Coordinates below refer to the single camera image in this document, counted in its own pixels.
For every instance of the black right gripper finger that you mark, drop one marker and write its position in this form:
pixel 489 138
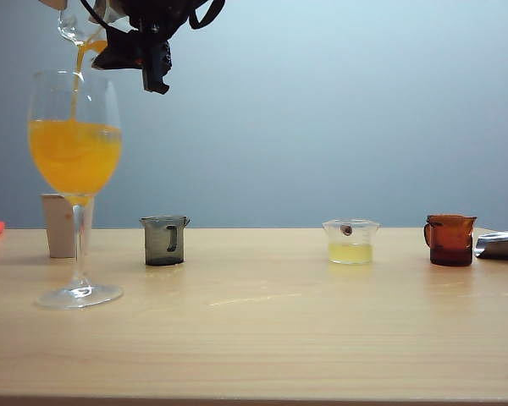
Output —
pixel 123 53

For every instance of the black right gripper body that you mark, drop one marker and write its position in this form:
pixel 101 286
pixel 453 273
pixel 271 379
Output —
pixel 156 25

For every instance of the clear measuring cup orange residue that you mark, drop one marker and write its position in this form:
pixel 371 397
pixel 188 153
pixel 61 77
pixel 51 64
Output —
pixel 74 25

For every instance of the smoked grey measuring cup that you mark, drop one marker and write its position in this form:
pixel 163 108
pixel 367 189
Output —
pixel 156 244

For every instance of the beige paper cup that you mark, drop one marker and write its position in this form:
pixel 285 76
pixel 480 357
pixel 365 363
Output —
pixel 59 230

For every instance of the clear measuring cup yellow liquid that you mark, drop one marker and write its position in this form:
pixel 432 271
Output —
pixel 350 254

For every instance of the amber brown measuring cup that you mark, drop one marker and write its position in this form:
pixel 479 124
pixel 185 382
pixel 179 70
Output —
pixel 451 247

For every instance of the clear stemmed wine glass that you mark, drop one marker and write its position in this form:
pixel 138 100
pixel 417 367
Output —
pixel 74 169

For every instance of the silver foil bag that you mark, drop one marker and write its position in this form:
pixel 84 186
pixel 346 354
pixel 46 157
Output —
pixel 501 247

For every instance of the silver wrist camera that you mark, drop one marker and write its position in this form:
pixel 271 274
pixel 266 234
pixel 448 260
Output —
pixel 55 3

